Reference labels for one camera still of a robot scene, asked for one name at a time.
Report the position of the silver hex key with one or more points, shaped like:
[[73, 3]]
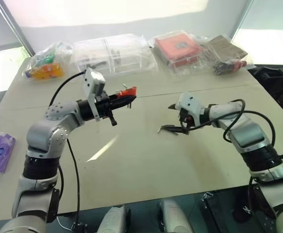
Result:
[[161, 128]]

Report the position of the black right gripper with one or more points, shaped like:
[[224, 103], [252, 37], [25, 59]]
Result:
[[187, 119]]

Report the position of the clear plastic storage box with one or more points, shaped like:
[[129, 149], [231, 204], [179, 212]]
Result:
[[112, 54]]

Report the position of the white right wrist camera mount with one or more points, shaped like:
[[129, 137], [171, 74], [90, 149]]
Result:
[[188, 102]]

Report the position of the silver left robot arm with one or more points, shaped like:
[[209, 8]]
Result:
[[42, 136]]

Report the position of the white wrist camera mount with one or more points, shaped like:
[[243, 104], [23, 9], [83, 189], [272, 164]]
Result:
[[93, 81], [188, 102]]

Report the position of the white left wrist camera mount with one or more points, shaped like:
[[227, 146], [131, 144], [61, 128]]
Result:
[[93, 81]]

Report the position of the red box in clear case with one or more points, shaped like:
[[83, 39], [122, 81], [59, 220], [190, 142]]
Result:
[[177, 48]]

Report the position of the red hex key holder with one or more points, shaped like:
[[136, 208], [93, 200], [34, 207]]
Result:
[[128, 92]]

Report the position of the black bag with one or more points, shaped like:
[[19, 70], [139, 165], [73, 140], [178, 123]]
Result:
[[277, 85]]

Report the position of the black box under table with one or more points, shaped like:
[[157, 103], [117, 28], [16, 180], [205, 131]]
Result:
[[221, 208]]

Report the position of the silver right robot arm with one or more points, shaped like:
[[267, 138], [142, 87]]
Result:
[[253, 136]]

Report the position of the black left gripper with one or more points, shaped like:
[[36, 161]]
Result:
[[104, 106]]

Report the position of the plastic bag with orange packs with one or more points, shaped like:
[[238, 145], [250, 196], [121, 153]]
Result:
[[47, 65]]

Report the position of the silver rounded robot leg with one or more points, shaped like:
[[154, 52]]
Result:
[[174, 216], [114, 219]]

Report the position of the plastic bag with brown card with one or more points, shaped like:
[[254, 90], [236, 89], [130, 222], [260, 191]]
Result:
[[226, 53]]

